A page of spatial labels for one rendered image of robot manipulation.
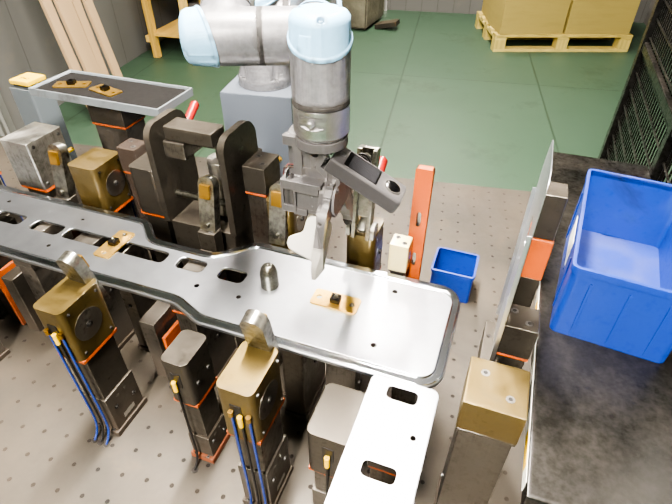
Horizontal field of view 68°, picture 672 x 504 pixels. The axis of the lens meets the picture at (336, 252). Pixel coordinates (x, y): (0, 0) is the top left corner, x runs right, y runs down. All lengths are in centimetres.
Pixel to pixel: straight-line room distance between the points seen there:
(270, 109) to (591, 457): 108
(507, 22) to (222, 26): 506
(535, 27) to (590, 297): 511
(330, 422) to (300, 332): 16
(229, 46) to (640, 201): 75
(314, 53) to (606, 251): 67
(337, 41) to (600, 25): 549
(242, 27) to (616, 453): 71
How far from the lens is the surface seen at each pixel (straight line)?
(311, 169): 70
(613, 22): 608
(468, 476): 83
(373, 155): 85
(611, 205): 105
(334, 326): 82
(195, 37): 72
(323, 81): 62
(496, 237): 157
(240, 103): 143
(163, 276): 96
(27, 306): 136
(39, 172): 132
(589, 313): 81
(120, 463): 110
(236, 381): 71
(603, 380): 81
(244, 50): 72
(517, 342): 78
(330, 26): 61
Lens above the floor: 161
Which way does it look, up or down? 39 degrees down
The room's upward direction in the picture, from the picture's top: straight up
